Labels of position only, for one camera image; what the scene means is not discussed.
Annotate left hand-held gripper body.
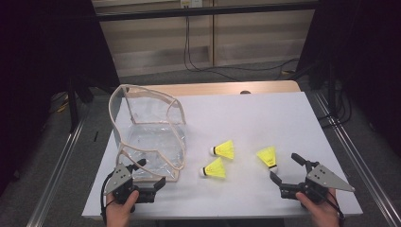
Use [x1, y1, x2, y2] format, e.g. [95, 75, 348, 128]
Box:
[103, 162, 156, 213]

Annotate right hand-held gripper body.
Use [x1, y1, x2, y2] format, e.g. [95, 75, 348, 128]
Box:
[279, 160, 357, 204]

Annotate clear plastic bag beige trim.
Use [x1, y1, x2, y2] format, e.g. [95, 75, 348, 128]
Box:
[108, 83, 187, 183]

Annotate yellow shuttlecock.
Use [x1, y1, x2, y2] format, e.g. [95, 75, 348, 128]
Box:
[209, 139, 235, 161]
[255, 145, 280, 175]
[199, 156, 227, 180]

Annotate person's left hand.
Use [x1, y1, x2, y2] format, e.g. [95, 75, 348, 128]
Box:
[105, 189, 140, 227]

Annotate person's right hand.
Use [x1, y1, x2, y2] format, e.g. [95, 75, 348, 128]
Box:
[295, 187, 341, 227]

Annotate white board table cover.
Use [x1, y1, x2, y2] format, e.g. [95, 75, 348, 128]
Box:
[80, 91, 364, 221]

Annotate black metal stand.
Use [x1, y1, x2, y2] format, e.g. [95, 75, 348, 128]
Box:
[67, 75, 96, 133]
[306, 60, 339, 119]

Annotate dark curtain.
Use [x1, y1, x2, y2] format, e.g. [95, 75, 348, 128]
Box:
[296, 0, 401, 155]
[0, 0, 121, 197]

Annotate black horizontal metal bar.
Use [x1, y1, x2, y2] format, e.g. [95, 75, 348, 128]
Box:
[94, 1, 320, 23]

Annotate left hand-held gripper black cable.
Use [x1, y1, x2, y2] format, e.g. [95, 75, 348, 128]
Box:
[99, 172, 115, 225]

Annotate silver metal floor rail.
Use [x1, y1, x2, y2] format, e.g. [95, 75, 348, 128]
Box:
[311, 91, 401, 227]
[26, 103, 93, 227]

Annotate black floor cable bundle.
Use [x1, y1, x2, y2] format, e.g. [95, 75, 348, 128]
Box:
[316, 81, 354, 129]

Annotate black wall cable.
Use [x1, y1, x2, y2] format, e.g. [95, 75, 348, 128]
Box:
[183, 15, 240, 82]
[186, 15, 301, 73]

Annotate white wall power outlet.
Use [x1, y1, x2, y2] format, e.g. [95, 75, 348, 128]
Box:
[180, 0, 203, 9]

